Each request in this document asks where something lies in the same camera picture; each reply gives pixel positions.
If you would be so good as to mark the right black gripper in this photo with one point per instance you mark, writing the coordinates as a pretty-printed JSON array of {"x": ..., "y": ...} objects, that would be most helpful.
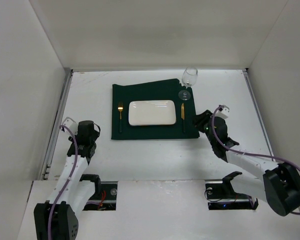
[{"x": 201, "y": 120}]

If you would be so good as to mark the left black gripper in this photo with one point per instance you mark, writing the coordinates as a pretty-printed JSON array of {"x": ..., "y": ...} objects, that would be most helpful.
[{"x": 95, "y": 133}]

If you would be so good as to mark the dark green cloth napkin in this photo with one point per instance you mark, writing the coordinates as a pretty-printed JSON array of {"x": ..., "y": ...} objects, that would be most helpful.
[{"x": 157, "y": 90}]

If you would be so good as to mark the gold knife with dark handle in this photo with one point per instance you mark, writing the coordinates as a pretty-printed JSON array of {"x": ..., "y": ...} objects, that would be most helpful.
[{"x": 183, "y": 118}]

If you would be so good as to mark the gold fork with dark handle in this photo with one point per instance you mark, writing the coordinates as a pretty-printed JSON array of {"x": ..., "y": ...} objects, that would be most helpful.
[{"x": 120, "y": 109}]

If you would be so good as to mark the clear wine glass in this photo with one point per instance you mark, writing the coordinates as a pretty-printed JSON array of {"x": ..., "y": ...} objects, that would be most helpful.
[{"x": 189, "y": 78}]

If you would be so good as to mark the white rectangular plate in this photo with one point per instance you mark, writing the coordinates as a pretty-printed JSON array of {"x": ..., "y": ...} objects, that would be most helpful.
[{"x": 152, "y": 113}]

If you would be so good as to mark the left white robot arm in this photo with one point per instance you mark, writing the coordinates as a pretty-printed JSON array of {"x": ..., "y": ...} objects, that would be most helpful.
[{"x": 58, "y": 217}]

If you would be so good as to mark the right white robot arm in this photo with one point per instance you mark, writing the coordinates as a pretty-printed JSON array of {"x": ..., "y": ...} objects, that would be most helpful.
[{"x": 275, "y": 180}]

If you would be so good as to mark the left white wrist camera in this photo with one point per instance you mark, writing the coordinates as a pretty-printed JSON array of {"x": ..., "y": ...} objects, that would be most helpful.
[{"x": 69, "y": 128}]

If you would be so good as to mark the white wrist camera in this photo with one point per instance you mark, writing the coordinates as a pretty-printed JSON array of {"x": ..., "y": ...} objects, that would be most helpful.
[
  {"x": 69, "y": 128},
  {"x": 223, "y": 112}
]

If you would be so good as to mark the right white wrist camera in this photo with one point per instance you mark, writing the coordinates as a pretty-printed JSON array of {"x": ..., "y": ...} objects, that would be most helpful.
[{"x": 223, "y": 112}]

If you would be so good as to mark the left aluminium rail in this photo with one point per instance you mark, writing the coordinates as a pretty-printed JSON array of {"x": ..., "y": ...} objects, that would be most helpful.
[{"x": 48, "y": 156}]

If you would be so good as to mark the aluminium rail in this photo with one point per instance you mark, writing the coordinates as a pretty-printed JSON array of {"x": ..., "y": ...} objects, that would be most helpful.
[
  {"x": 256, "y": 107},
  {"x": 48, "y": 156}
]

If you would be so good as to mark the right aluminium rail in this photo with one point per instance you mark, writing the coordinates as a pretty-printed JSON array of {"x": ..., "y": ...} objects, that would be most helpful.
[{"x": 256, "y": 107}]

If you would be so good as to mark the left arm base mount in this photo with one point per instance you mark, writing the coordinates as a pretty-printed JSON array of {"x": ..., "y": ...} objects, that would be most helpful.
[{"x": 104, "y": 199}]

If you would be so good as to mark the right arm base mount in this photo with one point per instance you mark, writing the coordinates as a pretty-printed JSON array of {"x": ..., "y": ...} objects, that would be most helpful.
[{"x": 220, "y": 197}]

